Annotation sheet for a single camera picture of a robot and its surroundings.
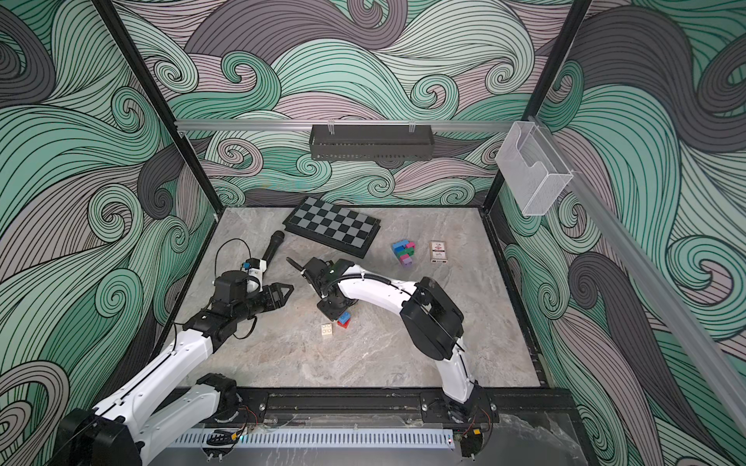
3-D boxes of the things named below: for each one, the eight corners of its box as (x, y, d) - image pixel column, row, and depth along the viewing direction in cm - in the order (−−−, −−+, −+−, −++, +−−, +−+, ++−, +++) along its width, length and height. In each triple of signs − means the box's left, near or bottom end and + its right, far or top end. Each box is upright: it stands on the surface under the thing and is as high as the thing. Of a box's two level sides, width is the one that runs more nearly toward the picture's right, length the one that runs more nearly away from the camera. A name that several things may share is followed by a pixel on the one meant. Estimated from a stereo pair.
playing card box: (431, 263, 105) (432, 260, 103) (427, 243, 111) (428, 240, 110) (449, 263, 105) (450, 260, 103) (444, 243, 111) (445, 240, 110)
